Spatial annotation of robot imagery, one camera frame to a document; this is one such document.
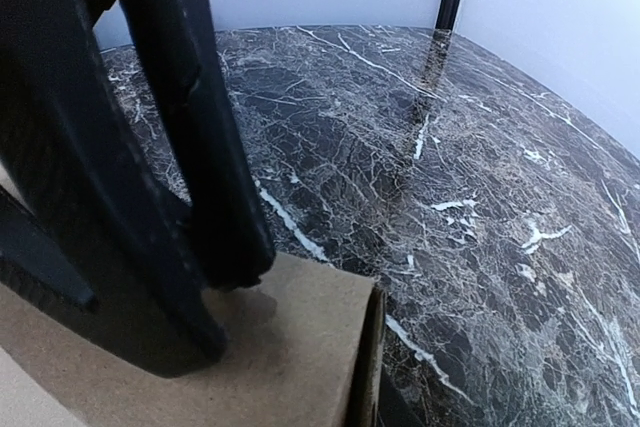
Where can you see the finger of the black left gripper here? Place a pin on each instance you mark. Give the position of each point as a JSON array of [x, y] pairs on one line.
[[176, 44], [75, 172]]

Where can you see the brown cardboard box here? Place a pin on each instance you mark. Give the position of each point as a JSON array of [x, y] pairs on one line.
[[303, 348]]

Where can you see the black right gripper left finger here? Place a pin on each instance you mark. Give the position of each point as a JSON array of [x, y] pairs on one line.
[[35, 257]]

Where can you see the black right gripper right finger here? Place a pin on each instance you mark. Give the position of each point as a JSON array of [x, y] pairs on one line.
[[393, 409]]

